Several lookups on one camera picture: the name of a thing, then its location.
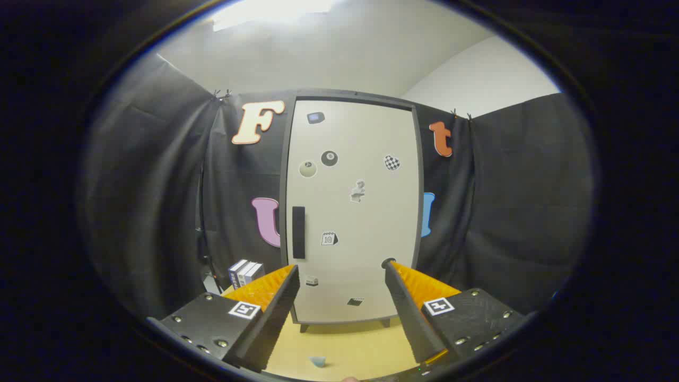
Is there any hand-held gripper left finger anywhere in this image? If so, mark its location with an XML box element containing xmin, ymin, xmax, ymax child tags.
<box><xmin>147</xmin><ymin>264</ymin><xmax>301</xmax><ymax>373</ymax></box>

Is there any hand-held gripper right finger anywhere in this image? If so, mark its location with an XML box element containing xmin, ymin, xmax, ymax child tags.
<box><xmin>384</xmin><ymin>260</ymin><xmax>527</xmax><ymax>366</ymax></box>

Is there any black door handle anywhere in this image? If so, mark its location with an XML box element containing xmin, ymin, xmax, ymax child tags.
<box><xmin>292</xmin><ymin>206</ymin><xmax>306</xmax><ymax>259</ymax></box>

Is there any blue book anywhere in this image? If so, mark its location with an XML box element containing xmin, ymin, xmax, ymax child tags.
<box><xmin>229</xmin><ymin>259</ymin><xmax>247</xmax><ymax>290</ymax></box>

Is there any black backdrop stand pole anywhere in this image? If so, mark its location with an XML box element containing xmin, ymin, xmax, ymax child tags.
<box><xmin>197</xmin><ymin>159</ymin><xmax>223</xmax><ymax>295</ymax></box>

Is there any grey cabinet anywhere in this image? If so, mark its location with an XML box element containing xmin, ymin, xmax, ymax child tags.
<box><xmin>280</xmin><ymin>89</ymin><xmax>425</xmax><ymax>333</ymax></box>

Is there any black backdrop cloth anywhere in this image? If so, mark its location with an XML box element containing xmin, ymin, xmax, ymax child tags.
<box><xmin>80</xmin><ymin>53</ymin><xmax>595</xmax><ymax>319</ymax></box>

